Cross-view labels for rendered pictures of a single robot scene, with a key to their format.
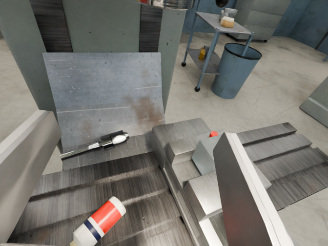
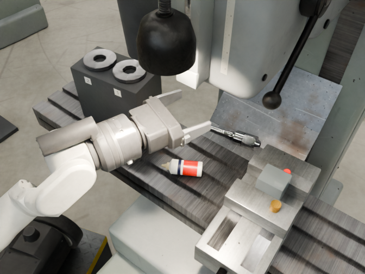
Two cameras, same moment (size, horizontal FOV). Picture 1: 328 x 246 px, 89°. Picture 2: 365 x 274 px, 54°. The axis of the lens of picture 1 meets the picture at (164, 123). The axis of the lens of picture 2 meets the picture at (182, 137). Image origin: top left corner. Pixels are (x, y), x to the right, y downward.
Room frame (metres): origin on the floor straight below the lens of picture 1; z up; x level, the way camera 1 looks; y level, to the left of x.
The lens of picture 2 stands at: (-0.17, -0.45, 1.71)
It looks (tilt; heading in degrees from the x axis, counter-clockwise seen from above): 48 degrees down; 66
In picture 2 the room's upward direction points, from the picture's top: straight up
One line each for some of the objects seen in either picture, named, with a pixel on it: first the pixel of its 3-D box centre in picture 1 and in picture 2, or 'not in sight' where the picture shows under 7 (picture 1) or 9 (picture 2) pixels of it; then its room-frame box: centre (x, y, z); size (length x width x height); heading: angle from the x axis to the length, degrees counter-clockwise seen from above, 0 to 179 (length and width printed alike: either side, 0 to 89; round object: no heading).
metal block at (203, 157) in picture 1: (214, 155); (272, 184); (0.21, -0.11, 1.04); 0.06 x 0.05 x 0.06; 121
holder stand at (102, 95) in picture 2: not in sight; (119, 92); (-0.01, 0.35, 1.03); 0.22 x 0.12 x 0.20; 126
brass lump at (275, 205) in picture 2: not in sight; (275, 206); (0.18, -0.16, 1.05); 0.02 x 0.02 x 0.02
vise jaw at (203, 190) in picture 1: (227, 187); (259, 207); (0.16, -0.14, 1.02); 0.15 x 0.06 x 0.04; 121
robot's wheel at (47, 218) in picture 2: not in sight; (56, 229); (-0.33, 0.32, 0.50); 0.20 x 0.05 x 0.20; 137
